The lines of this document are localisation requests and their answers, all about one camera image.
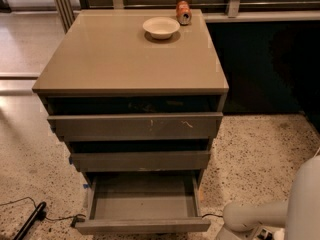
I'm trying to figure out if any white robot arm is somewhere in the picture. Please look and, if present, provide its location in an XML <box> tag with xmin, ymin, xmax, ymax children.
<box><xmin>215</xmin><ymin>156</ymin><xmax>320</xmax><ymax>240</ymax></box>

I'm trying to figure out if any white paper bowl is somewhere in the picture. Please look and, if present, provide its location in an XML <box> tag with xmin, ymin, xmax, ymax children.
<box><xmin>143</xmin><ymin>17</ymin><xmax>180</xmax><ymax>40</ymax></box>

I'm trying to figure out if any orange soda can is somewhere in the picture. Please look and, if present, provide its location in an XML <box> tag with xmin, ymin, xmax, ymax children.
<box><xmin>176</xmin><ymin>1</ymin><xmax>192</xmax><ymax>25</ymax></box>

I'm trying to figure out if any grey top drawer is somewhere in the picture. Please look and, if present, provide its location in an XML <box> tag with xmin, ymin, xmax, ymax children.
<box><xmin>48</xmin><ymin>112</ymin><xmax>223</xmax><ymax>142</ymax></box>

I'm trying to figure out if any grey window frame rail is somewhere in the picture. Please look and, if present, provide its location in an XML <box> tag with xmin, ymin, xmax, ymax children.
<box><xmin>48</xmin><ymin>0</ymin><xmax>320</xmax><ymax>34</ymax></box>

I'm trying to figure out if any thin black cable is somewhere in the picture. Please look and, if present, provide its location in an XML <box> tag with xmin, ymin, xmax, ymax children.
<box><xmin>0</xmin><ymin>196</ymin><xmax>87</xmax><ymax>223</ymax></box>

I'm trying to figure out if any grey drawer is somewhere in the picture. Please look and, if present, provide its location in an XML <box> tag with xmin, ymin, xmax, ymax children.
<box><xmin>70</xmin><ymin>151</ymin><xmax>210</xmax><ymax>172</ymax></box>
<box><xmin>48</xmin><ymin>112</ymin><xmax>223</xmax><ymax>142</ymax></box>
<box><xmin>75</xmin><ymin>171</ymin><xmax>211</xmax><ymax>235</ymax></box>

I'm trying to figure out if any grey bottom drawer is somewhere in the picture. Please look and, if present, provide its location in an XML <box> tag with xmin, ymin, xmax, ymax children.
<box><xmin>75</xmin><ymin>171</ymin><xmax>211</xmax><ymax>235</ymax></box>

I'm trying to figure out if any black power adapter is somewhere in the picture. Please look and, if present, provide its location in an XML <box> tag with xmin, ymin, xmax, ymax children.
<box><xmin>70</xmin><ymin>214</ymin><xmax>86</xmax><ymax>228</ymax></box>

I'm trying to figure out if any grey middle drawer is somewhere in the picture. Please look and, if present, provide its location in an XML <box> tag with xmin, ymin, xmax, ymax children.
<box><xmin>70</xmin><ymin>151</ymin><xmax>210</xmax><ymax>172</ymax></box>

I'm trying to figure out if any grey drawer cabinet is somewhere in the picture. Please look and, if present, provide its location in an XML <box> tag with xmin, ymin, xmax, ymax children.
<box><xmin>32</xmin><ymin>9</ymin><xmax>230</xmax><ymax>185</ymax></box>

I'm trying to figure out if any black bar on floor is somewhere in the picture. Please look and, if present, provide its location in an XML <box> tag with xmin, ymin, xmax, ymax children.
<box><xmin>13</xmin><ymin>202</ymin><xmax>46</xmax><ymax>240</ymax></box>

